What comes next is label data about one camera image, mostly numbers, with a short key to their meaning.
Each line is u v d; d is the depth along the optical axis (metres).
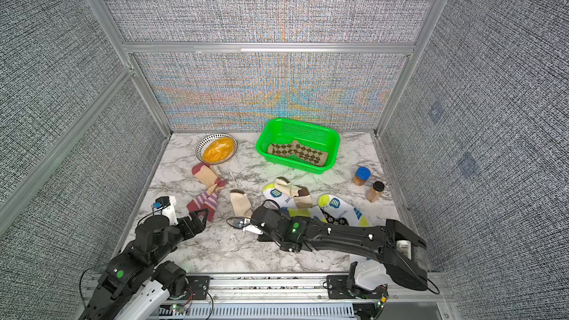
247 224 0.64
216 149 1.03
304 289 0.75
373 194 0.90
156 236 0.53
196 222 0.64
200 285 0.74
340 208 0.90
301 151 1.10
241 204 0.90
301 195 0.94
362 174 0.97
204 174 1.01
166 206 0.64
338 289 0.73
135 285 0.49
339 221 0.88
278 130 1.12
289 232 0.56
